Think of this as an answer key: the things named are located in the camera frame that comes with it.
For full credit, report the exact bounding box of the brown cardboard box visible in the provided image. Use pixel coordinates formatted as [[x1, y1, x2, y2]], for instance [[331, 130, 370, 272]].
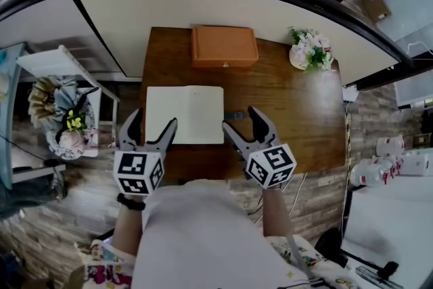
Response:
[[360, 0, 392, 23]]

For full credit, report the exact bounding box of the pale blue desk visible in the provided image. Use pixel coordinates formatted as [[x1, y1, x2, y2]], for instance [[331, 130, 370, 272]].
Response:
[[0, 42, 67, 194]]

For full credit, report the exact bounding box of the white appliance box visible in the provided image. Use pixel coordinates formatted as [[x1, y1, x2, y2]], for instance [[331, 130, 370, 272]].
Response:
[[398, 150, 433, 177]]

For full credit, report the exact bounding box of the wrapped flower bouquet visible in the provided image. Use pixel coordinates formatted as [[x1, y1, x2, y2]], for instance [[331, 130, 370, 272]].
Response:
[[28, 76, 99, 160]]

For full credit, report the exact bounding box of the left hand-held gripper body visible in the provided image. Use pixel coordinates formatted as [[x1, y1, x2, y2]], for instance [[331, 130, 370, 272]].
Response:
[[113, 143, 166, 196]]

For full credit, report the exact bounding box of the person's cartoon print shirt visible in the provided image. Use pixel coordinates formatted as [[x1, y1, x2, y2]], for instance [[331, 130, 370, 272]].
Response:
[[72, 235, 363, 289]]

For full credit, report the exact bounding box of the cream partition with black rail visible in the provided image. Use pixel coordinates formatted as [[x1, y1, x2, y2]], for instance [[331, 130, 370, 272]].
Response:
[[0, 0, 433, 92]]

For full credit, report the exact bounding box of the white pot with flowers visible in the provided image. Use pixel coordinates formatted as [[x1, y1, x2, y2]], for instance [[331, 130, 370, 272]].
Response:
[[288, 26, 335, 72]]

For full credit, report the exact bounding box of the white cable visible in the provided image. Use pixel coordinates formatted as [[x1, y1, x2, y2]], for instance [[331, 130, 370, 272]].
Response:
[[287, 172, 309, 214]]

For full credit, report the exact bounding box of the person's grey top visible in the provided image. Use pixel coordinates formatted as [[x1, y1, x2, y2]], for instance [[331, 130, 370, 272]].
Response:
[[131, 179, 312, 289]]

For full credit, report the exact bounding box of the yellow black cable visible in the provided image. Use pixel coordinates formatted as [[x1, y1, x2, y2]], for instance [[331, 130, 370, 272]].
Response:
[[341, 101, 352, 241]]

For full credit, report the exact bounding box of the orange wooden box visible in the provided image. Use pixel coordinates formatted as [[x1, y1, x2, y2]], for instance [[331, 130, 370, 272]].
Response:
[[191, 26, 260, 68]]

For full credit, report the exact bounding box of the grey flat strap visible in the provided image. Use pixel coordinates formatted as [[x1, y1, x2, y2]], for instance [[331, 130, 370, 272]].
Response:
[[286, 233, 314, 284]]

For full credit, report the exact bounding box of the white power adapter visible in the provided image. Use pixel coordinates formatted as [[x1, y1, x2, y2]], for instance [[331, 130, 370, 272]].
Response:
[[342, 84, 359, 102]]

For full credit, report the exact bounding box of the person's right forearm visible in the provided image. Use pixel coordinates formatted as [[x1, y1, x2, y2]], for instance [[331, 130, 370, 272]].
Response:
[[262, 187, 294, 238]]

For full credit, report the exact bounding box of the white chair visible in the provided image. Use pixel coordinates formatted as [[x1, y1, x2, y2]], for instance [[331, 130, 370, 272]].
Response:
[[16, 45, 121, 158]]

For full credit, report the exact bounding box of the clear water jug red label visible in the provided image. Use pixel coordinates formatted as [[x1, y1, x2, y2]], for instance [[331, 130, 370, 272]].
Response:
[[377, 135, 405, 156], [350, 155, 403, 187]]

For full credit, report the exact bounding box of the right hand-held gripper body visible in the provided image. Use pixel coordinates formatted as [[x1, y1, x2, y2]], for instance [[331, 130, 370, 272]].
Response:
[[238, 142, 298, 190]]

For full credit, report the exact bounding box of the black wrist watch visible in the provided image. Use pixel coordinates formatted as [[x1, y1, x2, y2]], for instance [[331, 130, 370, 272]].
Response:
[[116, 192, 146, 211]]

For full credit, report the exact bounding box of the person's left forearm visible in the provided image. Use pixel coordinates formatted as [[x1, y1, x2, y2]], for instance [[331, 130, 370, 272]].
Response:
[[110, 208, 145, 258]]

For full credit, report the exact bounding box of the blue notebook with strap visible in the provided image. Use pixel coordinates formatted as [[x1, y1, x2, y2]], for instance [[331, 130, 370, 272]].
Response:
[[145, 85, 246, 146]]

